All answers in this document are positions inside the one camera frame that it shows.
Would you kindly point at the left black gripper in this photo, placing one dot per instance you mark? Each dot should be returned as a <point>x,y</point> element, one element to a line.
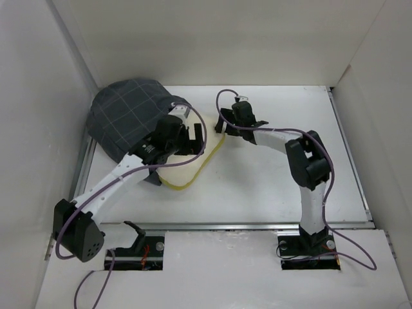
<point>192,147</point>

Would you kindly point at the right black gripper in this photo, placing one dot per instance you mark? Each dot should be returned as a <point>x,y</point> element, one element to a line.
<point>227,114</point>

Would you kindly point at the dark grey checked pillowcase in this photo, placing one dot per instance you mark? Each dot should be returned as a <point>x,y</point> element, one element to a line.
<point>126,111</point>

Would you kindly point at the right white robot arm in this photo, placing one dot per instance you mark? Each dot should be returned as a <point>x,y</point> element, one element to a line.
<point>308,162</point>

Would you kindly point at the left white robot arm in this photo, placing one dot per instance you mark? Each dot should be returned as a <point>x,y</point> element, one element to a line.
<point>76,223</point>

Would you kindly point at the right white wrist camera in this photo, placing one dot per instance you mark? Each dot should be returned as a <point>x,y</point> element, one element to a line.
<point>239,98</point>

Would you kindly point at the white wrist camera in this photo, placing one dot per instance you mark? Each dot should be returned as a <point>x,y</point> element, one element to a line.
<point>239,98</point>
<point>180,111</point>

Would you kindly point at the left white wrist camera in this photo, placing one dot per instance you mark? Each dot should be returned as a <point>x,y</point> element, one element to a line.
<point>180,111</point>

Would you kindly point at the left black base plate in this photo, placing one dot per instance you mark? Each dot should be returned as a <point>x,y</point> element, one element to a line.
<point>132,248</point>

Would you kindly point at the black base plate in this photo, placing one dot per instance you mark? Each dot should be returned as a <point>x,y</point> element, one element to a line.
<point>295,256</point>
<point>132,248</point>

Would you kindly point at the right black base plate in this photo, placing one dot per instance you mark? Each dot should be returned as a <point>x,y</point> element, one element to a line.
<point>295,256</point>

